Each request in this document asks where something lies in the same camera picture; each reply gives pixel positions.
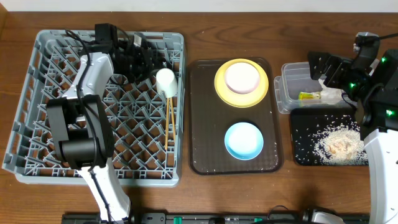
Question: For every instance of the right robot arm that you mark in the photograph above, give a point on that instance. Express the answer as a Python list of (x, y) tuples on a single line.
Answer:
[(376, 112)]

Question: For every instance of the wooden chopstick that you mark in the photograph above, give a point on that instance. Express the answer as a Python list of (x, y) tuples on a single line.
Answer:
[(167, 124), (173, 120)]

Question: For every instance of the white cup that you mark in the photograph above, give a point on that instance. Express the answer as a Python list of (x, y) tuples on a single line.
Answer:
[(166, 82)]

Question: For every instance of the clear plastic bin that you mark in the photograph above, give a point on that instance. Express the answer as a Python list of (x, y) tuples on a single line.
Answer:
[(295, 78)]

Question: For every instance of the dark brown serving tray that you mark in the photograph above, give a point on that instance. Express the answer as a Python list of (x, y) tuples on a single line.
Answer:
[(210, 118)]

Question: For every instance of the pink bowl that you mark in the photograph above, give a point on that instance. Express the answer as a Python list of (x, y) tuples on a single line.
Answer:
[(241, 78)]

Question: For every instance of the light blue bowl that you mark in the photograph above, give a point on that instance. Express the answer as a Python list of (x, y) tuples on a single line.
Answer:
[(243, 141)]

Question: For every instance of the white paper napkin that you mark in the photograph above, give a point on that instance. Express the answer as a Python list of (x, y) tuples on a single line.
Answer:
[(329, 95)]

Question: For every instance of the black waste tray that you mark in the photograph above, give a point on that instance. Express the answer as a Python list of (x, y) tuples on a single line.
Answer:
[(304, 124)]

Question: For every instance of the yellow plate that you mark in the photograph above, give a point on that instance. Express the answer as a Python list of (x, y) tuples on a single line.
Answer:
[(241, 100)]

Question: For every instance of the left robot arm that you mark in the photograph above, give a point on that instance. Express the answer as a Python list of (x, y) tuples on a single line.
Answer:
[(81, 132)]

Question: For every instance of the leftover rice with nuts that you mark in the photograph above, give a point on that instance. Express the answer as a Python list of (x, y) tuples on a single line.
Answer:
[(339, 146)]

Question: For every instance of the yellow green snack wrapper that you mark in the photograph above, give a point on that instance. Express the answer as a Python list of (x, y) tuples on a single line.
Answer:
[(309, 96)]

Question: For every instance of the grey plastic dishwasher rack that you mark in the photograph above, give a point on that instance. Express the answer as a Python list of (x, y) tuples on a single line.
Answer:
[(137, 114)]

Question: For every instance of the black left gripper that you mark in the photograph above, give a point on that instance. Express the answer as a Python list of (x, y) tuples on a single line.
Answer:
[(144, 58)]

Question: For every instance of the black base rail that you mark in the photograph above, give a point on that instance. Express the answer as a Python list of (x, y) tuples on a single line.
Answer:
[(278, 214)]

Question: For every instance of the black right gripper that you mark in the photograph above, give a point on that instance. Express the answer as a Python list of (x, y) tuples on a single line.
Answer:
[(341, 66)]

